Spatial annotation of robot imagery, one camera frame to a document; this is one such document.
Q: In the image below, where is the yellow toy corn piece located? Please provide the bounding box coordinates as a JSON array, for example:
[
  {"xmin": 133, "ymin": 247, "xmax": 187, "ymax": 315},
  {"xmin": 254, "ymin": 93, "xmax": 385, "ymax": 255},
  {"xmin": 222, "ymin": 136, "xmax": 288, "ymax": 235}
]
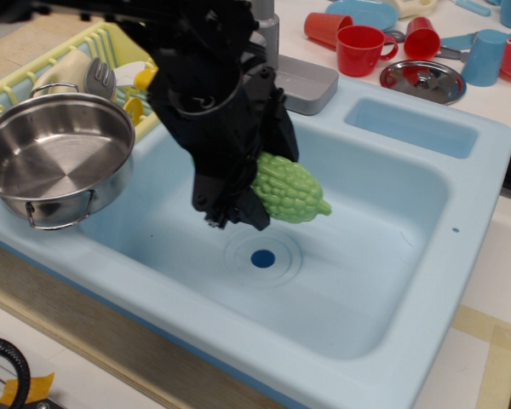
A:
[{"xmin": 134, "ymin": 68, "xmax": 158, "ymax": 90}]

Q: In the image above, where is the yellow tape piece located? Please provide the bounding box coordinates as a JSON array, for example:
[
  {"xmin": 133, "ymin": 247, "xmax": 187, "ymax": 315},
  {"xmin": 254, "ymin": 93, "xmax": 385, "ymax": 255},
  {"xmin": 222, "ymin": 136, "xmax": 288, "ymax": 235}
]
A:
[{"xmin": 0, "ymin": 372, "xmax": 55, "ymax": 408}]

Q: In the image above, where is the light blue toy sink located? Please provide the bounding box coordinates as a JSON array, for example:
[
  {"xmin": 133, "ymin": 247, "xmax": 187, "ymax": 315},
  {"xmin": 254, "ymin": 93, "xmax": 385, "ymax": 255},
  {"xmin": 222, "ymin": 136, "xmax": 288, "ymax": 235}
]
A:
[{"xmin": 0, "ymin": 78, "xmax": 511, "ymax": 408}]

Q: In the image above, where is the cream plastic toy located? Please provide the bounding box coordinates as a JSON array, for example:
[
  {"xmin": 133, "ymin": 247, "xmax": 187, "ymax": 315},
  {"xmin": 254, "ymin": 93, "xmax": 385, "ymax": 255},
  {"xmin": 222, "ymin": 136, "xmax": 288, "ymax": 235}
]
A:
[{"xmin": 386, "ymin": 0, "xmax": 439, "ymax": 19}]

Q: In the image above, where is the small yellow toy disc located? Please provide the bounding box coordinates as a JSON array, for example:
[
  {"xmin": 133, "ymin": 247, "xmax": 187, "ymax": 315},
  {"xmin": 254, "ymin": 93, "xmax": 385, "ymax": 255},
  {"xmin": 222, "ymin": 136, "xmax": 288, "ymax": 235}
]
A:
[{"xmin": 123, "ymin": 97, "xmax": 144, "ymax": 126}]

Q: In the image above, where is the red tumbler lying right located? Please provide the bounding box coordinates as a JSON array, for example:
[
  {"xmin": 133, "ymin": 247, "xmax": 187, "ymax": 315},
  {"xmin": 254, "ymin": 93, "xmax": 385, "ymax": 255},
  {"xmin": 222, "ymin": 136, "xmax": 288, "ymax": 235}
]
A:
[{"xmin": 404, "ymin": 16, "xmax": 441, "ymax": 60}]

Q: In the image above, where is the grey toy faucet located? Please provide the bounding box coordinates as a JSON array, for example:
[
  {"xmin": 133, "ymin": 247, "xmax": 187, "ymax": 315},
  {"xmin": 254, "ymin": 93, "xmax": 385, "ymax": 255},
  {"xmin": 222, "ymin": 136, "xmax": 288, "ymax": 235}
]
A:
[{"xmin": 250, "ymin": 1, "xmax": 339, "ymax": 116}]

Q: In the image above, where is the green bumpy toy squash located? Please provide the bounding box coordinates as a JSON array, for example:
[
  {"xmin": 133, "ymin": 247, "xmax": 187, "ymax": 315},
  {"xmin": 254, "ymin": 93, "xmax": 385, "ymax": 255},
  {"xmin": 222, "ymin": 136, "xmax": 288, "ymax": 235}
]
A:
[{"xmin": 251, "ymin": 152, "xmax": 332, "ymax": 224}]

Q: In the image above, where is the stainless steel pot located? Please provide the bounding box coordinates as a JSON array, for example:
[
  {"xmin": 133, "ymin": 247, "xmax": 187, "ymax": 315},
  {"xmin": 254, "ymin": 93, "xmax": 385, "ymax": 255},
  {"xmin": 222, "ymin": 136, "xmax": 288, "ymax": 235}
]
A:
[{"xmin": 0, "ymin": 86, "xmax": 135, "ymax": 231}]

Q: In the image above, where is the steel pot lid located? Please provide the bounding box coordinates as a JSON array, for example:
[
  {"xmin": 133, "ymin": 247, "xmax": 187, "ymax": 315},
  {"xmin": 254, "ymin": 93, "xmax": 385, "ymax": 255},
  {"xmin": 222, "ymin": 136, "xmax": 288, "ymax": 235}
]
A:
[{"xmin": 379, "ymin": 60, "xmax": 467, "ymax": 105}]

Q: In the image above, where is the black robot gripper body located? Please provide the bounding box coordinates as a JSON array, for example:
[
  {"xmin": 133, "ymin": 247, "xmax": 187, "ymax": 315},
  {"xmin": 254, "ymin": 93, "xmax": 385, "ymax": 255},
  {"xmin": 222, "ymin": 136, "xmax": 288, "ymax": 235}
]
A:
[{"xmin": 147, "ymin": 63, "xmax": 285, "ymax": 216}]

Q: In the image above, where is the black braided cable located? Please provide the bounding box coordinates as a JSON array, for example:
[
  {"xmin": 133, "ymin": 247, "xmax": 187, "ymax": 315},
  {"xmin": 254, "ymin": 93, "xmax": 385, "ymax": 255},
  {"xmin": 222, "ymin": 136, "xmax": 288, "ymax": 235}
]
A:
[{"xmin": 0, "ymin": 337, "xmax": 32, "ymax": 409}]

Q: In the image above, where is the yellow dish drying rack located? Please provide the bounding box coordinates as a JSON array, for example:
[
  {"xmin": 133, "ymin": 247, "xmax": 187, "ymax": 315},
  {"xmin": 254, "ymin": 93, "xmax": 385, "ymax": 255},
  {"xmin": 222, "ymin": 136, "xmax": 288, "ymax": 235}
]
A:
[{"xmin": 0, "ymin": 20, "xmax": 163, "ymax": 144}]

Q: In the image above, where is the cream plastic cup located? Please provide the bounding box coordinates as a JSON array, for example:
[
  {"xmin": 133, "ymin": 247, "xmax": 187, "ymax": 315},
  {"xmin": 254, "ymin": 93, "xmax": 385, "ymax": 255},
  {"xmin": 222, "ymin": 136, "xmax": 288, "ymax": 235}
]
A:
[{"xmin": 30, "ymin": 49, "xmax": 92, "ymax": 97}]

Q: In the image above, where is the blue plastic plate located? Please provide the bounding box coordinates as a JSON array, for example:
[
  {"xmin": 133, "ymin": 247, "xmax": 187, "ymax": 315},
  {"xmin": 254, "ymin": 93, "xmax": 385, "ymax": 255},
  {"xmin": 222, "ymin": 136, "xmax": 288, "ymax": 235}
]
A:
[{"xmin": 325, "ymin": 0, "xmax": 399, "ymax": 31}]

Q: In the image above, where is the red tumbler lying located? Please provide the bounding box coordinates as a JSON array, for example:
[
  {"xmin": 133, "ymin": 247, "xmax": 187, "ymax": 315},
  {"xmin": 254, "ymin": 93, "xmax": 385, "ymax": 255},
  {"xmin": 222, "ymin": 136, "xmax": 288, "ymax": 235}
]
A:
[
  {"xmin": 303, "ymin": 13, "xmax": 353, "ymax": 49},
  {"xmin": 404, "ymin": 16, "xmax": 441, "ymax": 60}
]

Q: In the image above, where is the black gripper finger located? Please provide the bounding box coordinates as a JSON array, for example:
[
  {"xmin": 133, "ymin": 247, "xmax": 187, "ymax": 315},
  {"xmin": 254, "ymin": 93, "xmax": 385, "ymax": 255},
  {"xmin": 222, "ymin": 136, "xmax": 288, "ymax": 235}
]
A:
[
  {"xmin": 205, "ymin": 189, "xmax": 270, "ymax": 231},
  {"xmin": 261, "ymin": 107, "xmax": 299, "ymax": 161}
]

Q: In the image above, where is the blue plastic tumbler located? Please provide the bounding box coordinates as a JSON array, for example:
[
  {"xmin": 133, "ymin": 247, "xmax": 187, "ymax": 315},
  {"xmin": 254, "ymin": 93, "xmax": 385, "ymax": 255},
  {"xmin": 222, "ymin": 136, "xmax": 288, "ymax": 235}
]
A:
[{"xmin": 462, "ymin": 29, "xmax": 508, "ymax": 87}]

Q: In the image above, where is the blue plastic knife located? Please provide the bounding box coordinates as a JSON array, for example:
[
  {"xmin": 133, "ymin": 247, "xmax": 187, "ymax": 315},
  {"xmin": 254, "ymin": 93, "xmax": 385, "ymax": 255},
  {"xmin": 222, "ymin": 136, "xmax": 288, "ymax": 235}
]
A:
[{"xmin": 441, "ymin": 32, "xmax": 476, "ymax": 50}]

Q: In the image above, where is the red cup with handle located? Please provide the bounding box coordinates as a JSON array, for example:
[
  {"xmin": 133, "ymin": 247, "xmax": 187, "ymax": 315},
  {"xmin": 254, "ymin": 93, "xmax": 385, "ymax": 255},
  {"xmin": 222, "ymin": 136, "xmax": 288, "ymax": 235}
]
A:
[{"xmin": 336, "ymin": 25, "xmax": 399, "ymax": 78}]

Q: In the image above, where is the red tumbler lying left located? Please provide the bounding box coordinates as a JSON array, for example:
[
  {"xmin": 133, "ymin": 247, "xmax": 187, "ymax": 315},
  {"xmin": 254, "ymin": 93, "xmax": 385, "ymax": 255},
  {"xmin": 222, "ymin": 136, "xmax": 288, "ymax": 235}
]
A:
[{"xmin": 303, "ymin": 13, "xmax": 353, "ymax": 49}]

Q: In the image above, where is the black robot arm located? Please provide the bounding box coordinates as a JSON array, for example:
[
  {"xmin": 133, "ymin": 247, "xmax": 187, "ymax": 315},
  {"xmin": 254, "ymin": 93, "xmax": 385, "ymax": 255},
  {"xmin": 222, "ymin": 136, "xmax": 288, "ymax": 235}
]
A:
[{"xmin": 0, "ymin": 1, "xmax": 299, "ymax": 230}]

